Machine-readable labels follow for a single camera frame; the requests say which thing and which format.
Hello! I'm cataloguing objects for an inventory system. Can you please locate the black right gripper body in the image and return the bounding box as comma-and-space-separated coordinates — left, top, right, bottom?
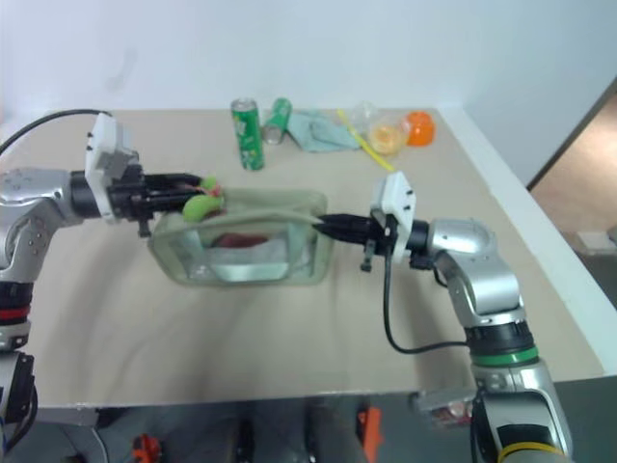
359, 216, 400, 274

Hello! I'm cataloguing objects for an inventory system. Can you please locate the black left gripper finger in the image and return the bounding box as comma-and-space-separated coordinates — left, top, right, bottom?
144, 172, 201, 190
144, 189, 194, 214

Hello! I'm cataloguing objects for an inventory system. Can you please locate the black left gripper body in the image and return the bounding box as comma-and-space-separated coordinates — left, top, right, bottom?
107, 163, 156, 239

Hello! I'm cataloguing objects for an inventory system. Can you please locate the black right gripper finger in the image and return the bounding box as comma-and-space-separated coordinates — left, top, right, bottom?
315, 212, 372, 231
312, 223, 371, 244

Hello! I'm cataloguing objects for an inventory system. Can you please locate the green toy vegetable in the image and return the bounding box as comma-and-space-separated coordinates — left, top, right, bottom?
181, 176, 228, 225

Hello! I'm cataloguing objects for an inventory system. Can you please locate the green transparent zip pouch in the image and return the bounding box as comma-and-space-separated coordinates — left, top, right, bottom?
146, 187, 337, 291

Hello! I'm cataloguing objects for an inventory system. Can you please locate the red item inside pouch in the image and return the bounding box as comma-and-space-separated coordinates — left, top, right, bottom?
213, 231, 270, 250

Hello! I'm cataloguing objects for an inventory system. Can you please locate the yellow straw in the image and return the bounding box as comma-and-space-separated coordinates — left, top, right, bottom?
336, 109, 397, 174

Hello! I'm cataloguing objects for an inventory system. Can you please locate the upright green soda can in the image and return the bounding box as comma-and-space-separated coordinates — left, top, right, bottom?
230, 96, 267, 172

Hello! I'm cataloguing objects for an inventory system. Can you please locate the teal cloth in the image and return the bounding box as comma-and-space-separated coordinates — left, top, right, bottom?
286, 109, 363, 154

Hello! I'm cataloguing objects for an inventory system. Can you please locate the clear cup with yellow content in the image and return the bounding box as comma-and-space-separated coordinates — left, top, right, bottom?
367, 120, 412, 157

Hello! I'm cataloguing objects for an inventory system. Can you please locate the clear plastic cup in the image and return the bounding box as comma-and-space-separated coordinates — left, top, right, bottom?
348, 100, 381, 132

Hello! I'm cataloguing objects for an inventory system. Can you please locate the orange plastic cup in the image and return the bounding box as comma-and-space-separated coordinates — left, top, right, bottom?
403, 110, 439, 148

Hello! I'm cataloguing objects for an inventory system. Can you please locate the lying green soda can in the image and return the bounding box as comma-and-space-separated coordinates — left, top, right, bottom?
260, 97, 294, 147

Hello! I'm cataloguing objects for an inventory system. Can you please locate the orange clamp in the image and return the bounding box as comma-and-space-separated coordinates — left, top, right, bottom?
133, 433, 164, 463
356, 406, 385, 463

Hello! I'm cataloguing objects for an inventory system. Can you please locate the small white floor object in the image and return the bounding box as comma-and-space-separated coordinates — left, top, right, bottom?
575, 231, 612, 253

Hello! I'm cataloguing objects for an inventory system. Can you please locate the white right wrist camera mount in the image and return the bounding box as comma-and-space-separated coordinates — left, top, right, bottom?
369, 170, 417, 265

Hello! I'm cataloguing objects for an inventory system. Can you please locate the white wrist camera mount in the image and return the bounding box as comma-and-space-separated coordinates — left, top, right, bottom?
83, 112, 142, 227
369, 170, 417, 265

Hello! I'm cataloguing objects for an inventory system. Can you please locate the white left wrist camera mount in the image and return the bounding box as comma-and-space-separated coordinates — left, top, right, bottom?
83, 112, 142, 227

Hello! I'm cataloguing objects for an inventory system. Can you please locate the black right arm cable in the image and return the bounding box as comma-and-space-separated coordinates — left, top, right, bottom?
382, 239, 471, 356

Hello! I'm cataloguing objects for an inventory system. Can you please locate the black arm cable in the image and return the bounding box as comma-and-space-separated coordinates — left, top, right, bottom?
382, 239, 471, 356
0, 108, 115, 156

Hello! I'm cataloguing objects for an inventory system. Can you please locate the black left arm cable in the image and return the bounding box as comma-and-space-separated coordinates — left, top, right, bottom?
0, 108, 115, 156

